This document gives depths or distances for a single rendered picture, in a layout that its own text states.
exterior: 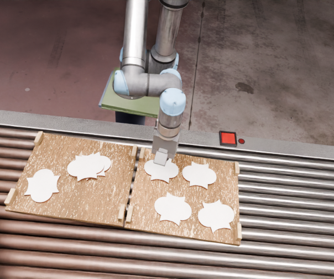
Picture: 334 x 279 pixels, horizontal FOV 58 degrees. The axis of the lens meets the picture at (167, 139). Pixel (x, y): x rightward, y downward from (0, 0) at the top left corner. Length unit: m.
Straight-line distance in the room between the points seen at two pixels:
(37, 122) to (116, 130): 0.34
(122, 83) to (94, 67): 2.19
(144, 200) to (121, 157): 0.21
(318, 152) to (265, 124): 1.38
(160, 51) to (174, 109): 0.52
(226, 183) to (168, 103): 0.49
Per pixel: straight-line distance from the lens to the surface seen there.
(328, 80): 3.75
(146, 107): 1.47
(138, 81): 0.96
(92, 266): 1.08
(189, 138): 1.35
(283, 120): 3.01
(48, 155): 1.28
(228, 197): 1.20
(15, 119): 1.47
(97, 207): 1.13
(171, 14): 1.22
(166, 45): 1.32
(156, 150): 1.06
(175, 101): 0.88
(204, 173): 1.22
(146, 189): 1.16
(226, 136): 1.39
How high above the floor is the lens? 1.95
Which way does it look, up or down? 51 degrees down
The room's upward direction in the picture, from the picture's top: 10 degrees clockwise
